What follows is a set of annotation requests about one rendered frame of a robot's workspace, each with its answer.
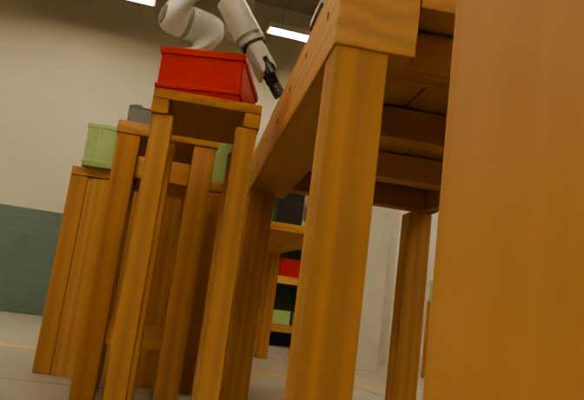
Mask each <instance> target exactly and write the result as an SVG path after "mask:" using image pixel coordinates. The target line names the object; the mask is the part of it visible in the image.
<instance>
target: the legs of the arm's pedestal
mask: <svg viewBox="0 0 584 400"><path fill-rule="evenodd" d="M140 142H141V137H140V136H137V135H131V134H126V133H122V132H118V135H117V140H116V148H115V153H114V158H113V163H112V167H111V172H110V177H109V186H108V190H107V195H106V200H105V205H104V210H103V218H102V223H101V228H100V232H99V238H98V242H97V247H96V255H95V261H94V265H93V270H92V275H91V279H90V288H89V293H88V298H87V303H86V307H85V312H84V317H83V326H82V330H81V335H80V340H79V344H78V350H77V354H76V363H75V368H74V372H73V377H72V382H71V387H70V395H69V400H94V399H95V395H96V392H98V390H99V387H100V382H101V376H102V372H103V362H104V358H105V352H106V348H107V344H109V345H112V340H113V335H114V329H115V325H116V319H115V318H112V313H113V309H114V303H115V298H116V289H117V285H118V279H119V274H120V269H121V264H122V260H123V250H124V245H125V240H126V235H127V230H128V225H129V216H130V211H131V206H132V201H133V196H134V191H136V192H139V187H140V182H141V177H142V172H143V163H144V157H141V153H140V152H139V148H140ZM215 157H216V150H215V149H211V148H205V147H201V146H195V147H194V149H193V154H192V159H191V161H189V164H184V163H174V162H173V163H172V168H171V173H170V179H169V188H168V194H167V197H174V198H180V199H182V206H181V211H180V216H179V222H178V227H177V233H176V243H175V248H174V254H173V259H172V264H171V270H170V275H169V286H168V291H167V296H166V302H165V307H164V312H163V323H162V324H156V323H145V328H144V333H143V343H142V349H147V350H157V355H156V366H155V371H154V376H153V382H152V387H151V392H150V397H151V398H153V400H177V398H178V392H179V387H180V381H181V375H182V370H183V359H184V353H185V348H186V342H187V336H188V330H189V320H190V314H191V309H192V303H193V297H194V291H195V286H196V275H197V270H198V264H199V258H200V252H201V247H202V236H203V230H204V224H205V219H206V213H207V208H208V201H209V191H210V185H211V179H212V174H213V169H214V162H215Z"/></svg>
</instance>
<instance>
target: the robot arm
mask: <svg viewBox="0 0 584 400"><path fill-rule="evenodd" d="M196 1H198V0H169V1H168V2H167V3H166V4H165V5H164V6H163V7H162V8H161V11H160V14H159V20H158V21H159V24H160V27H161V28H162V29H163V30H164V31H165V32H166V33H168V34H170V35H172V36H174V37H179V38H181V39H183V40H186V41H188V42H191V43H192V46H191V47H187V49H195V50H212V49H214V48H215V47H216V46H217V45H218V44H219V43H220V42H221V41H222V39H223V36H224V35H225V37H226V38H227V40H228V41H229V42H231V43H235V44H237V46H238V48H239V49H240V51H242V52H243V54H246V55H247V58H248V60H249V63H250V65H251V68H252V70H253V71H254V73H255V76H256V78H257V81H258V82H259V83H261V82H262V80H263V79H264V80H265V82H266V84H267V85H268V87H269V89H270V91H271V93H272V95H273V96H274V98H275V99H278V98H280V97H281V95H282V92H283V88H282V86H281V84H280V82H279V80H278V78H277V76H276V74H275V70H276V65H275V62H274V60H273V58H272V56H271V55H270V53H269V51H268V49H267V47H266V46H265V42H266V41H265V36H264V35H263V33H262V30H261V28H260V26H259V24H258V22H257V21H256V19H255V17H254V15H253V13H252V12H253V9H254V4H255V0H221V1H220V2H219V4H218V5H217V7H218V9H219V11H220V12H221V14H222V17H223V19H224V21H225V23H224V26H223V23H222V20H221V19H220V18H219V17H217V16H215V15H213V14H211V13H208V12H207V11H204V10H201V9H198V8H197V7H194V6H192V5H193V4H194V3H195V2H196Z"/></svg>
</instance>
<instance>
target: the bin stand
mask: <svg viewBox="0 0 584 400"><path fill-rule="evenodd" d="M150 111H151V116H152V118H151V124H150V128H149V138H148V142H147V148H146V153H145V158H144V163H143V172H142V177H141V182H140V187H139V192H138V198H137V202H136V212H135V216H134V222H133V227H132V231H131V237H130V242H129V251H128V256H127V261H126V266H125V271H124V276H123V286H122V290H121V296H120V300H119V305H118V311H117V315H116V325H115V329H114V335H113V340H112V345H111V350H110V355H109V364H108V369H107V374H106V379H105V385H104V389H103V399H102V400H133V396H134V390H135V385H136V375H137V370H138V364H139V359H140V354H141V348H142V343H143V333H144V328H145V323H146V317H147V313H148V308H149V298H150V292H151V287H152V282H153V276H154V271H155V266H156V256H157V251H158V245H159V240H160V235H161V229H162V224H163V214H164V209H165V204H166V199H167V194H168V188H169V179H170V173H171V168H172V163H173V157H174V152H175V145H174V144H173V143H170V141H171V136H172V135H176V136H181V137H191V138H196V139H202V140H207V141H212V142H218V143H228V144H233V150H232V153H229V154H228V158H227V164H226V170H225V176H224V182H223V187H222V198H221V204H220V210H219V216H218V222H217V227H216V239H215V244H214V250H213V256H212V262H211V268H210V273H209V284H208V290H207V296H206V302H205V308H204V314H203V320H202V330H201V336H200V343H199V348H198V354H197V359H196V371H195V376H194V382H193V388H192V394H191V400H218V399H219V393H220V387H221V381H222V369H223V363H224V357H225V350H226V344H227V338H228V332H229V320H230V314H231V308H232V302H233V296H234V289H235V283H236V272H237V265H238V259H239V253H240V247H241V241H242V229H243V223H244V218H245V211H246V205H247V199H248V193H249V181H250V175H251V169H252V163H253V156H254V150H255V144H256V135H257V133H258V131H259V129H260V123H261V117H262V106H261V105H256V104H251V103H241V102H236V101H231V100H226V99H221V98H215V97H206V96H201V95H196V94H190V93H185V92H180V91H175V90H166V89H160V88H155V89H154V95H153V100H152V104H151V110H150Z"/></svg>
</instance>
